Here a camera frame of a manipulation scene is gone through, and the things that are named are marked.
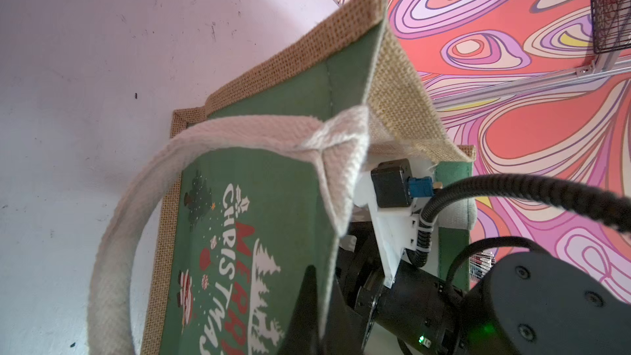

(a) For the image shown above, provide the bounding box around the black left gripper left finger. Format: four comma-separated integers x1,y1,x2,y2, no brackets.
278,266,320,355

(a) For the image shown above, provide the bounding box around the black wire basket back wall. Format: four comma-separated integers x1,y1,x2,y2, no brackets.
591,0,630,54

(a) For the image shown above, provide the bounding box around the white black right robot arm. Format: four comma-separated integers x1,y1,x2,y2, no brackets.
337,174,630,354

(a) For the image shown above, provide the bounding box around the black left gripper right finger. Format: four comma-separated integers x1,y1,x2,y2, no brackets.
320,280,362,355

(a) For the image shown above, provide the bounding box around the metal cup of pencils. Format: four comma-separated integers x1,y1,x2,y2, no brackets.
469,251,496,282

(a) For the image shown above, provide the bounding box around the burlap tote bag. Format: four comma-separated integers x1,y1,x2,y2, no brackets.
87,0,476,354

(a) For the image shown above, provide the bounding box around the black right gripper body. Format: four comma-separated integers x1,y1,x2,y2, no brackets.
334,221,464,355

